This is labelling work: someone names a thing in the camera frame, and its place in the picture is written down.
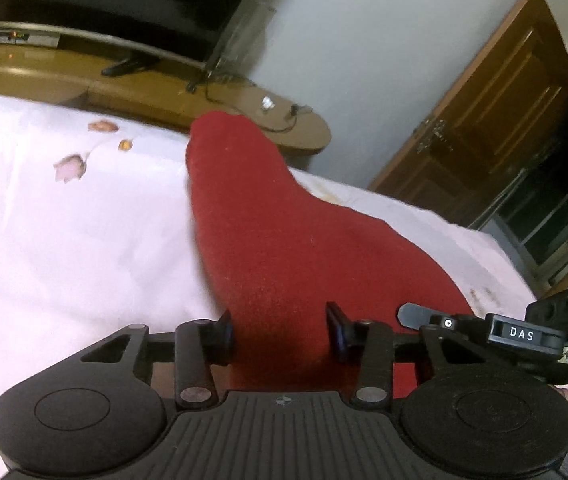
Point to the brown wooden door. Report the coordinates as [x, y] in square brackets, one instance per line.
[499, 114]

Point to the wooden tv stand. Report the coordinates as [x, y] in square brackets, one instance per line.
[75, 80]

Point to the red knit sweater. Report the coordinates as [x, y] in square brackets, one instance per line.
[274, 256]

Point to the brass door handle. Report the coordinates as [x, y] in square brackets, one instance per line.
[428, 131]

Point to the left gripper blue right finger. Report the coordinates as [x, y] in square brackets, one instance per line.
[368, 345]

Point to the floral white bed sheet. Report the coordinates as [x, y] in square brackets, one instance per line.
[95, 234]

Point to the person's right hand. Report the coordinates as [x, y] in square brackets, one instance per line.
[566, 394]

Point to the clear glass vase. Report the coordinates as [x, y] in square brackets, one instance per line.
[240, 42]

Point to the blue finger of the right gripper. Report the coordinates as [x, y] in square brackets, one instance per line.
[413, 316]

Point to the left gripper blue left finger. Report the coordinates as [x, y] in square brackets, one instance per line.
[198, 346]

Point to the silver set-top box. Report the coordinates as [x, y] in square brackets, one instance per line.
[35, 39]

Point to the small white object on stand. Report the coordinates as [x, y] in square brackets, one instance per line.
[267, 103]

